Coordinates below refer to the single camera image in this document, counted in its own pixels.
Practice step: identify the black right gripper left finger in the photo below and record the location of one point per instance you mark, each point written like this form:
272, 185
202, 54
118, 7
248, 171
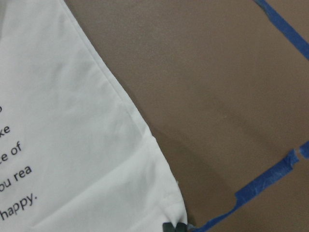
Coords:
168, 227

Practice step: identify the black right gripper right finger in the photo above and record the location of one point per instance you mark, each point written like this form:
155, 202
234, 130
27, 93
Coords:
181, 227

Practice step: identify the white long-sleeve printed shirt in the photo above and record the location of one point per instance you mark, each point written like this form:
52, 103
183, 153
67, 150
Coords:
75, 153

